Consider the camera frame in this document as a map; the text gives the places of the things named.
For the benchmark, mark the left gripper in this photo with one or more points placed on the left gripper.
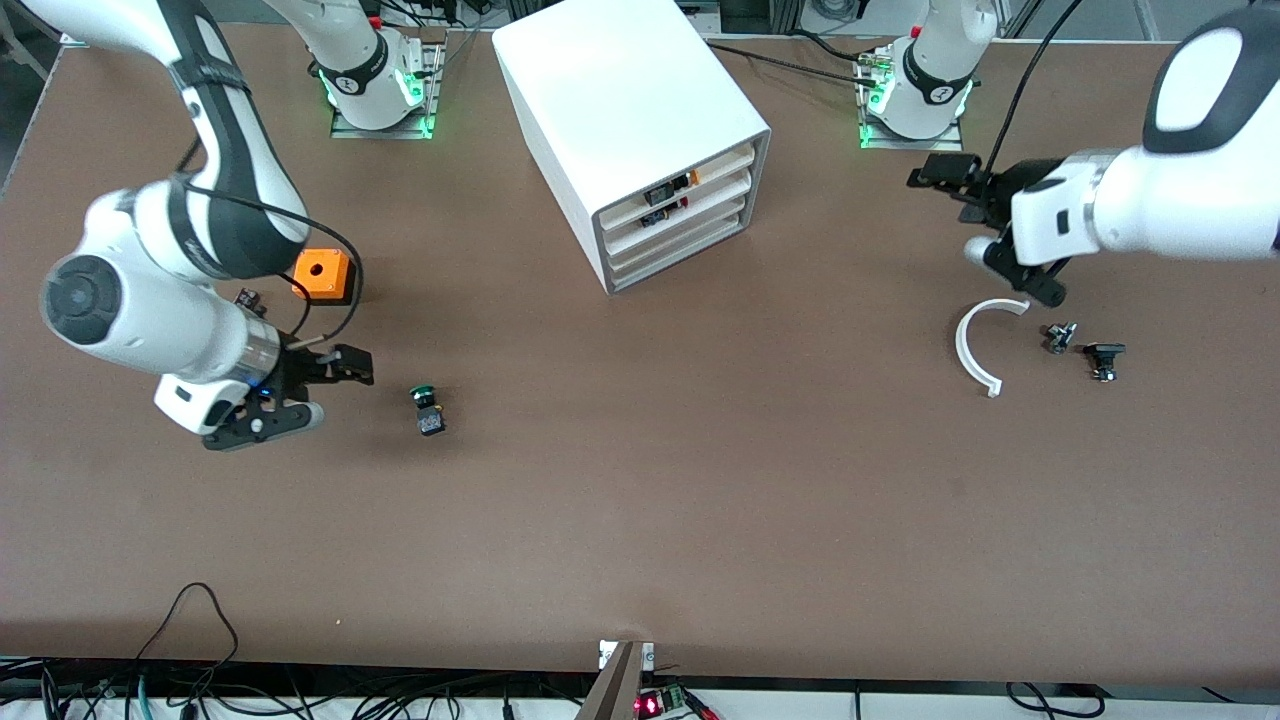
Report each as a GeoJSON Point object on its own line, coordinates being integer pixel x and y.
{"type": "Point", "coordinates": [1001, 187]}

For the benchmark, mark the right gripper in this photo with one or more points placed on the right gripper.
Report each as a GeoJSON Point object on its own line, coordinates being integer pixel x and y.
{"type": "Point", "coordinates": [297, 371]}

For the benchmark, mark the green push button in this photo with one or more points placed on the green push button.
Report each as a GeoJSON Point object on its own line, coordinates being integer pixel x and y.
{"type": "Point", "coordinates": [428, 410]}

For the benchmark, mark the white plastic divided tray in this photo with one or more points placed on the white plastic divided tray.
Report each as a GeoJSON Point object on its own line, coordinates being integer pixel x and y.
{"type": "Point", "coordinates": [722, 228]}

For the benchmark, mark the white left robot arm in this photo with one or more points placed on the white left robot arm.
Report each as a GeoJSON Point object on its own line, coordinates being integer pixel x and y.
{"type": "Point", "coordinates": [1180, 210]}

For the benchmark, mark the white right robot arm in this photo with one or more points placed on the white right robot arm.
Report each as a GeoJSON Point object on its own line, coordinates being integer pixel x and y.
{"type": "Point", "coordinates": [130, 310]}

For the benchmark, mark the red push button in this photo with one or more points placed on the red push button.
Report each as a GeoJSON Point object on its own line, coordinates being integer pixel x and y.
{"type": "Point", "coordinates": [663, 214]}

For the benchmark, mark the orange push button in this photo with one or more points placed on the orange push button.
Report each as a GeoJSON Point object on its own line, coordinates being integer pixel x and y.
{"type": "Point", "coordinates": [660, 192]}

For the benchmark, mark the orange box with hole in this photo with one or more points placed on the orange box with hole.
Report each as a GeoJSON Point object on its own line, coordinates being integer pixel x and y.
{"type": "Point", "coordinates": [322, 272]}

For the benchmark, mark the small black contact block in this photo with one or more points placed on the small black contact block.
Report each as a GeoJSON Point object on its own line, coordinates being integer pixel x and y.
{"type": "Point", "coordinates": [248, 297]}

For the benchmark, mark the white curved plastic arc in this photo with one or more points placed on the white curved plastic arc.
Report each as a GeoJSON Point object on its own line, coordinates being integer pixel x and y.
{"type": "Point", "coordinates": [960, 345]}

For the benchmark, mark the small silver black component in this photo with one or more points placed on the small silver black component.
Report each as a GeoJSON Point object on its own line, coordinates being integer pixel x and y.
{"type": "Point", "coordinates": [1058, 338]}

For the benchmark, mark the circuit board with red LED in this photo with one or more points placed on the circuit board with red LED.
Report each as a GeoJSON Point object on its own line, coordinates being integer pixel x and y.
{"type": "Point", "coordinates": [650, 705]}

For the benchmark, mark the aluminium left arm base plate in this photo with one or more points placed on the aluminium left arm base plate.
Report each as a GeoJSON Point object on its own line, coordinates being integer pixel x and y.
{"type": "Point", "coordinates": [940, 142]}

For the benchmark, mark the small black switch part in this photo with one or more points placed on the small black switch part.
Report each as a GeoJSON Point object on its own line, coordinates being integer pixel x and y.
{"type": "Point", "coordinates": [1104, 353]}

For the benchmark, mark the aluminium right arm base plate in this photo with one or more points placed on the aluminium right arm base plate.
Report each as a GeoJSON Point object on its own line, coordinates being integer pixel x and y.
{"type": "Point", "coordinates": [380, 132]}

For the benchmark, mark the white metal bracket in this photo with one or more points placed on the white metal bracket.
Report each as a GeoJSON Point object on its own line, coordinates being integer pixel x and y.
{"type": "Point", "coordinates": [648, 655]}

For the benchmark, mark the grey metal support post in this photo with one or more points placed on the grey metal support post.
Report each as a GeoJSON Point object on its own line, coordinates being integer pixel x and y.
{"type": "Point", "coordinates": [612, 695]}

